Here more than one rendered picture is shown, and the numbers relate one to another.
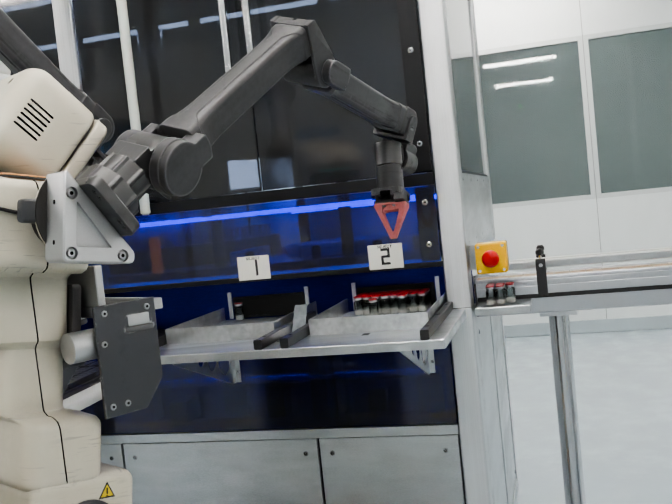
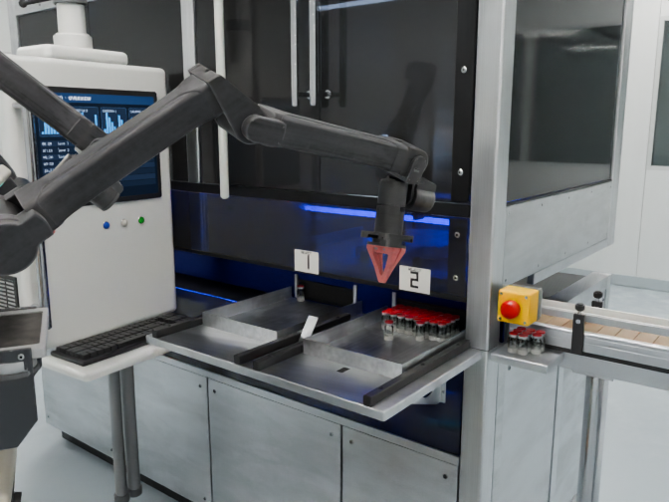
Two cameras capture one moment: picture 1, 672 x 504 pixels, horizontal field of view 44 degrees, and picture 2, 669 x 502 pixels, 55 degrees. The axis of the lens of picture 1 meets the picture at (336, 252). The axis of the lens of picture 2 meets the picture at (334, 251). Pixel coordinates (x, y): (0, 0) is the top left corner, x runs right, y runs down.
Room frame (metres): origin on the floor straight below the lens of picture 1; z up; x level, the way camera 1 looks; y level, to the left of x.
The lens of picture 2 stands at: (0.54, -0.52, 1.38)
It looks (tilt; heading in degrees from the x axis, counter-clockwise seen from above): 11 degrees down; 23
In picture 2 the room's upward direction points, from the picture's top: straight up
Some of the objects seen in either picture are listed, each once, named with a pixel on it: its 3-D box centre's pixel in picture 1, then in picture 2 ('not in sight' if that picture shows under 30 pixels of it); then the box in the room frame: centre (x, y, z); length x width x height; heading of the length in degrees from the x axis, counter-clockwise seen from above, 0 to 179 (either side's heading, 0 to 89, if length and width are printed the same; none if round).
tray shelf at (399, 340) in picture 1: (306, 333); (318, 342); (1.87, 0.09, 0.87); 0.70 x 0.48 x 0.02; 75
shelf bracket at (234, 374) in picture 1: (207, 371); not in sight; (1.93, 0.33, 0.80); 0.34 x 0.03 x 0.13; 165
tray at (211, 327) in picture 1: (246, 321); (285, 312); (1.99, 0.23, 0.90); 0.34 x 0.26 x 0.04; 165
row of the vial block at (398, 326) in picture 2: (390, 303); (412, 326); (1.98, -0.12, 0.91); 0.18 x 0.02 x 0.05; 75
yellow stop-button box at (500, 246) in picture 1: (492, 257); (519, 304); (1.95, -0.37, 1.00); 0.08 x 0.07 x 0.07; 165
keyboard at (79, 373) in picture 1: (65, 381); (131, 335); (1.87, 0.64, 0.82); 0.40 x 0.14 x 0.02; 168
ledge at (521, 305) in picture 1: (504, 306); (530, 355); (1.98, -0.39, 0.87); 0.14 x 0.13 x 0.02; 165
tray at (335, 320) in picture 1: (383, 312); (393, 338); (1.90, -0.09, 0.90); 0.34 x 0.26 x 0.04; 165
